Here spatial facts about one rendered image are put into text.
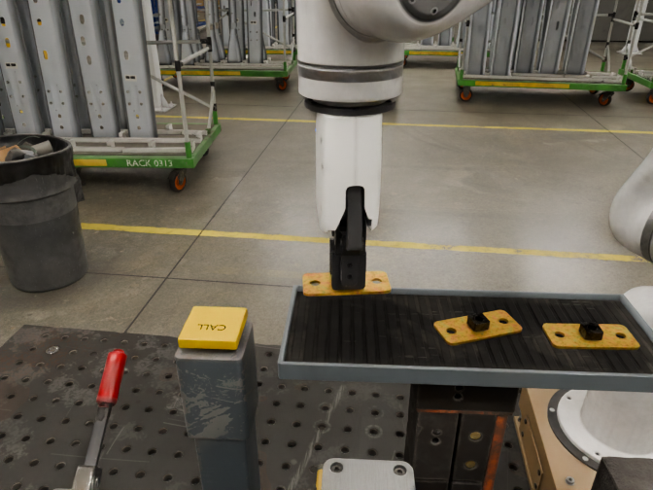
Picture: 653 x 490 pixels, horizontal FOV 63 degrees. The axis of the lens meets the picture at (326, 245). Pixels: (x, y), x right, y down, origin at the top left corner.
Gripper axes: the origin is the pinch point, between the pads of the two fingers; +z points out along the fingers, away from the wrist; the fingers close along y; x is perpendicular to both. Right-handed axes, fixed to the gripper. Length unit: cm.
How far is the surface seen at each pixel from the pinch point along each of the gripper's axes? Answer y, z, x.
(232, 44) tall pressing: -731, 69, -82
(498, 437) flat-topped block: 5.1, 18.9, 15.6
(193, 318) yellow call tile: -2.9, 7.7, -15.8
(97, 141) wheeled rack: -370, 95, -155
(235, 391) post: 1.7, 13.8, -11.6
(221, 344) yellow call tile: 1.1, 8.2, -12.6
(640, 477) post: 14.5, 14.0, 24.1
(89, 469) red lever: 8.6, 16.1, -24.6
